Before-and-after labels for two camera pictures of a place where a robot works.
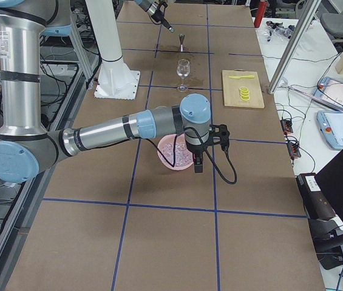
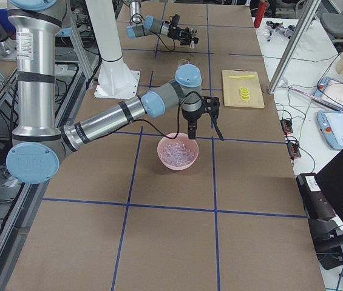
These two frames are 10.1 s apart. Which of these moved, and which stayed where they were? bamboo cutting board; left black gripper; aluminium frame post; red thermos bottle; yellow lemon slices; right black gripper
Moved: right black gripper; left black gripper
Stayed: bamboo cutting board; aluminium frame post; yellow lemon slices; red thermos bottle
